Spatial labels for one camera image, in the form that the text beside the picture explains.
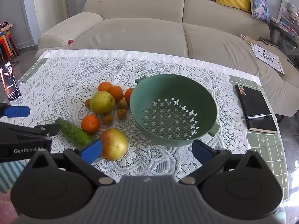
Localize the black smartphone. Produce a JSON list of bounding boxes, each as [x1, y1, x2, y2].
[[0, 61, 21, 102]]

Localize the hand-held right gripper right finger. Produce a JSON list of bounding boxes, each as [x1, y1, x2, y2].
[[179, 139, 267, 185]]

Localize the green apple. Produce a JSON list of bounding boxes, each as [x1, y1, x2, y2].
[[89, 91, 116, 115]]

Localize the red yellow apple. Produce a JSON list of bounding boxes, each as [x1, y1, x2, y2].
[[100, 128, 129, 161]]

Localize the orange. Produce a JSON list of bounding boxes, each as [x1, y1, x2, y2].
[[81, 115, 101, 134], [110, 86, 124, 101], [124, 88, 135, 102], [98, 81, 114, 92]]

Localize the dark book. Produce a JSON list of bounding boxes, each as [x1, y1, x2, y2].
[[259, 37, 279, 48]]

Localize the pink cloth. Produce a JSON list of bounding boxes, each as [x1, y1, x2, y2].
[[0, 194, 19, 224]]

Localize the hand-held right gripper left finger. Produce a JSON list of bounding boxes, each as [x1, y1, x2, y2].
[[24, 139, 116, 186]]

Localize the black notebook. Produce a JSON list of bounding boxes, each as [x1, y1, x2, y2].
[[235, 84, 278, 134]]

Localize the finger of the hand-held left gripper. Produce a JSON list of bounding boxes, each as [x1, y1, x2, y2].
[[0, 122, 61, 143], [0, 104, 31, 118]]

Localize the green grid mat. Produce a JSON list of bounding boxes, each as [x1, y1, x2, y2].
[[0, 56, 289, 203]]

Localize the white door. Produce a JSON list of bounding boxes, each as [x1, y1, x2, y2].
[[45, 0, 69, 28]]

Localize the green cucumber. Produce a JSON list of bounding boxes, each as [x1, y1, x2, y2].
[[55, 119, 94, 147]]

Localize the green colander bowl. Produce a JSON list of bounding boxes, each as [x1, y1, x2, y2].
[[130, 74, 221, 147]]

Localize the printed white paper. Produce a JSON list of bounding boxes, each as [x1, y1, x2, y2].
[[251, 43, 285, 74]]

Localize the white lace tablecloth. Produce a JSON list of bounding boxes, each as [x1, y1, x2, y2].
[[0, 49, 257, 180]]

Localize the black silver pen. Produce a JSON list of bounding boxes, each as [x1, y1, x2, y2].
[[247, 113, 272, 120]]

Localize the cluttered white desk shelf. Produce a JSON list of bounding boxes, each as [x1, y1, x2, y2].
[[271, 0, 299, 52]]

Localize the teal striped cloth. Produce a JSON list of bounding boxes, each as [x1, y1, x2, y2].
[[0, 161, 26, 193]]

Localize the colourful stacked stools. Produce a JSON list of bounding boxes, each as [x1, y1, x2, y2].
[[0, 22, 19, 61]]

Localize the beige sofa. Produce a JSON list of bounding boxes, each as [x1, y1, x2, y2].
[[37, 0, 299, 117]]

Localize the yellow white booklets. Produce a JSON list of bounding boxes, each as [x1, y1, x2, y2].
[[240, 34, 257, 45]]

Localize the blue patterned cushion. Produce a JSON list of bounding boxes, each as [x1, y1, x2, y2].
[[249, 0, 271, 25]]

